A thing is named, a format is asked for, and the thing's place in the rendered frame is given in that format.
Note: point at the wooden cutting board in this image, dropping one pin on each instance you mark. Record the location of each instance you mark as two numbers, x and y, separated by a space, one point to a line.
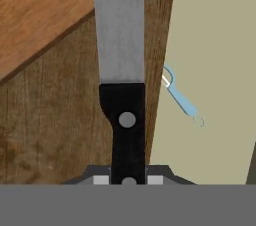
53 103

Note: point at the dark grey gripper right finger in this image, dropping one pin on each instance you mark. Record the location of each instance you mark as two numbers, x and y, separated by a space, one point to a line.
160 176

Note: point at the light blue peeler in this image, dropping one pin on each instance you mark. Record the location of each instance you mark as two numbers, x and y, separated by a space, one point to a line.
180 98

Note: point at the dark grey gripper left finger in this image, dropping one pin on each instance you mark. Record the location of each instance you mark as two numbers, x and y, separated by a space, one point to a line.
95 176

